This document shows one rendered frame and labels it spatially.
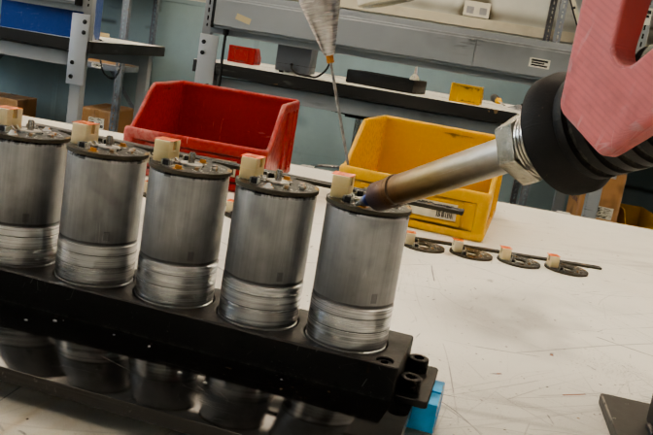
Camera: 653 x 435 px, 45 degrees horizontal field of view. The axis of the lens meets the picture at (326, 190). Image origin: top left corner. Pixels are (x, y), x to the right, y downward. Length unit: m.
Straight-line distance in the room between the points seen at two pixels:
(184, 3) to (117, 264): 4.64
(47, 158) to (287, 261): 0.08
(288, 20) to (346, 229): 2.33
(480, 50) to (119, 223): 2.28
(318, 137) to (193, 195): 4.46
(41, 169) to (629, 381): 0.22
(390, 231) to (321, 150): 4.48
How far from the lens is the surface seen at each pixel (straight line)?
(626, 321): 0.40
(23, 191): 0.26
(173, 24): 4.89
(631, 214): 4.64
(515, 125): 0.17
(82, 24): 2.79
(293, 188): 0.23
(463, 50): 2.49
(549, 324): 0.37
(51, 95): 5.21
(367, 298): 0.22
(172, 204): 0.23
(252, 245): 0.23
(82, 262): 0.25
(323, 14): 0.21
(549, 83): 0.16
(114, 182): 0.25
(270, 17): 2.55
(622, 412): 0.28
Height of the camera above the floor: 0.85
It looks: 10 degrees down
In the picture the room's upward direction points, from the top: 9 degrees clockwise
